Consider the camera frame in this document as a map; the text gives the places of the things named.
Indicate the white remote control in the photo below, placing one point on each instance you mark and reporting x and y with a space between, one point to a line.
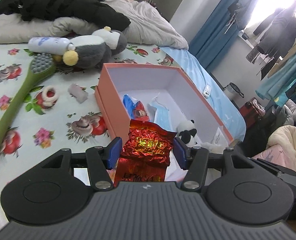
207 91

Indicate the white lotion bottle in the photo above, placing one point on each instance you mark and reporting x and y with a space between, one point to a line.
50 45

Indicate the grey penguin plush toy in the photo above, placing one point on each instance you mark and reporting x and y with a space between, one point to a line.
92 51

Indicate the green long-handled massage brush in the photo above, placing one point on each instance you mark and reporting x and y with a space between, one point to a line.
41 67

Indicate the red foil snack packet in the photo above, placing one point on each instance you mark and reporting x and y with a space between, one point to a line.
145 157

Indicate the hanging clothes on rack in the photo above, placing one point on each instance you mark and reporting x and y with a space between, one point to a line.
272 26

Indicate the cream fleece blanket pile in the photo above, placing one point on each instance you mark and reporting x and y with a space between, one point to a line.
281 148

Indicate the small panda plush toy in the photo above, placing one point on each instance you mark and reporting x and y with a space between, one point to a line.
186 131

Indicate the black wire basket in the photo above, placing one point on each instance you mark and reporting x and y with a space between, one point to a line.
232 92

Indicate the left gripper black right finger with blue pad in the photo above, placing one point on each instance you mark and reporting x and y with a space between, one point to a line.
196 160

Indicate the white tissue paper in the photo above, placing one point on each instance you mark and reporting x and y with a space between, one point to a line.
218 143

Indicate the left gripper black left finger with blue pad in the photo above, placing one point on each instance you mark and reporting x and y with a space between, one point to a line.
97 160

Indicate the orange cardboard box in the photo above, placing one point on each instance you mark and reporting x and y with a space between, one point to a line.
170 86

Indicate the blue curtain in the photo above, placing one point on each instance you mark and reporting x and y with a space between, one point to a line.
220 30

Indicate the black puffer jacket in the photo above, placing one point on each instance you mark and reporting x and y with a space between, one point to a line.
92 11

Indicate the blue face mask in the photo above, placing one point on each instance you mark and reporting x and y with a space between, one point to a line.
160 113

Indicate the beige quilt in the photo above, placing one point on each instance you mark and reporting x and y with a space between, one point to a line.
140 22

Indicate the small clear plastic packet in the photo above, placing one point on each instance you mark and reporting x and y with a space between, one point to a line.
78 93

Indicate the blue tissue packet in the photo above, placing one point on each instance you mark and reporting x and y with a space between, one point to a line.
135 108

